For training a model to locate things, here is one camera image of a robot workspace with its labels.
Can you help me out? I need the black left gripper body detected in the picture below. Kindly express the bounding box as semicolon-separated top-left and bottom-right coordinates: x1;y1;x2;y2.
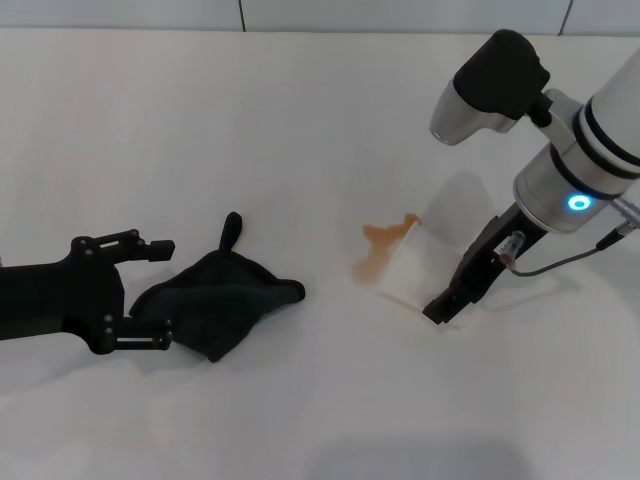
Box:
0;234;132;356

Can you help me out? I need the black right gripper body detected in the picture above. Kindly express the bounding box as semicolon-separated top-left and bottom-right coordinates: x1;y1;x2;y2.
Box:
451;201;547;305

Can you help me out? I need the white paper cup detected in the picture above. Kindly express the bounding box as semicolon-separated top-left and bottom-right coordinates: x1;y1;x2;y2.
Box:
375;222;469;331

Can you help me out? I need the dark rag with loop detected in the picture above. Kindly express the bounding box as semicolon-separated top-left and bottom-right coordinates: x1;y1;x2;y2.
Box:
128;211;307;364

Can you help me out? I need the orange-brown liquid stain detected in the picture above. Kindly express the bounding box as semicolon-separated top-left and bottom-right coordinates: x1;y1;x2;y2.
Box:
351;212;424;286

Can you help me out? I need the grey right arm cable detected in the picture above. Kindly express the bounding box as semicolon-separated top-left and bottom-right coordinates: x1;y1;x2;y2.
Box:
502;222;629;277

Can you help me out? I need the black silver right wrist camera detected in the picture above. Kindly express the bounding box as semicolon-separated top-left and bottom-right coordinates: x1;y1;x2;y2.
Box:
429;28;552;147

